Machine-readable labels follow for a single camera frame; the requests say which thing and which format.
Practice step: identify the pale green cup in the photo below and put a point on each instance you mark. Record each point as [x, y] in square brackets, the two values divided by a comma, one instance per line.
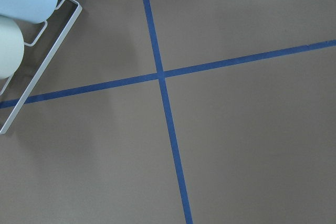
[12, 47]

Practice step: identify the white wire cup rack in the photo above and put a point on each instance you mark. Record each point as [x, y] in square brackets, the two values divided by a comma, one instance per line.
[15, 89]

